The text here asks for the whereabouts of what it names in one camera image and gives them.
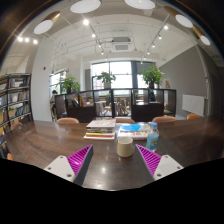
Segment ceiling air conditioner unit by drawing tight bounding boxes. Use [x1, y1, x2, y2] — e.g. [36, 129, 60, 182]
[111, 37, 133, 53]

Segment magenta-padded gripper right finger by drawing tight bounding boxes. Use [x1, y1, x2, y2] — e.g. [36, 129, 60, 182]
[134, 143, 185, 185]

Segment blue-covered book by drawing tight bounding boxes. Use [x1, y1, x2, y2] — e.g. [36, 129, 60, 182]
[119, 123, 149, 133]

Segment stack of books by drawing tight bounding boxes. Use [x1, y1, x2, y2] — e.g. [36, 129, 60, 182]
[83, 118, 117, 140]

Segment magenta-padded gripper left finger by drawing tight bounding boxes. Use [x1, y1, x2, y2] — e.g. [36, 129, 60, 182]
[43, 143, 95, 187]

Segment white book with red print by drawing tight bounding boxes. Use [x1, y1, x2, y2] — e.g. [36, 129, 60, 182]
[116, 123, 152, 141]

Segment person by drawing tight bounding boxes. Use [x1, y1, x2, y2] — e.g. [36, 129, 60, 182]
[148, 89, 158, 103]
[49, 89, 61, 121]

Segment dark low shelf unit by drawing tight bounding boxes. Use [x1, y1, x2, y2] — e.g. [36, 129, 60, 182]
[53, 87, 178, 124]

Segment cream ceramic cup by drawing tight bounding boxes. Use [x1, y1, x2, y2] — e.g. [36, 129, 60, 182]
[116, 135, 135, 158]

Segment white wall radiator panel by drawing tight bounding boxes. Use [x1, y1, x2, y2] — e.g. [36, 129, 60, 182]
[181, 93, 206, 117]

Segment clear water bottle blue cap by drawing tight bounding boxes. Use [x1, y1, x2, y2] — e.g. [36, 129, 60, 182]
[146, 121, 160, 153]

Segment orange chairs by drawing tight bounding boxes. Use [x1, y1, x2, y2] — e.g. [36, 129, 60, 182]
[6, 113, 203, 161]

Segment tall wall bookshelf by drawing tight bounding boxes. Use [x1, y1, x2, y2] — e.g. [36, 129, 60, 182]
[0, 73, 34, 158]

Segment ceiling lights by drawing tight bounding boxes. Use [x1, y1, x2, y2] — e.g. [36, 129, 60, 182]
[16, 0, 212, 56]

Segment potted green plant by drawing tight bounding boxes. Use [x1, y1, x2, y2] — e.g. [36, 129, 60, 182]
[96, 70, 117, 89]
[58, 74, 82, 95]
[139, 65, 165, 89]

